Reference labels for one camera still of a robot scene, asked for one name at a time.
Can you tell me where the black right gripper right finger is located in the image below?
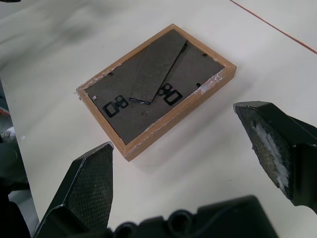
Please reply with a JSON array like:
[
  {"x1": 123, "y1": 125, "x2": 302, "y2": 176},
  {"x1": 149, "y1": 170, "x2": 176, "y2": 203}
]
[{"x1": 233, "y1": 101, "x2": 317, "y2": 217}]

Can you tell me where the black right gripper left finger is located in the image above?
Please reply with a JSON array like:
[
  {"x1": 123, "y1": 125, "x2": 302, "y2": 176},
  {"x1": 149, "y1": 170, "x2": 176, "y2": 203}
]
[{"x1": 32, "y1": 141, "x2": 115, "y2": 238}]

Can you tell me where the wooden picture frame face down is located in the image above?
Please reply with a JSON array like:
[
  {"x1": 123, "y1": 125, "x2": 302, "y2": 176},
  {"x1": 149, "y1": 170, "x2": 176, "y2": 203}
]
[{"x1": 77, "y1": 23, "x2": 237, "y2": 163}]

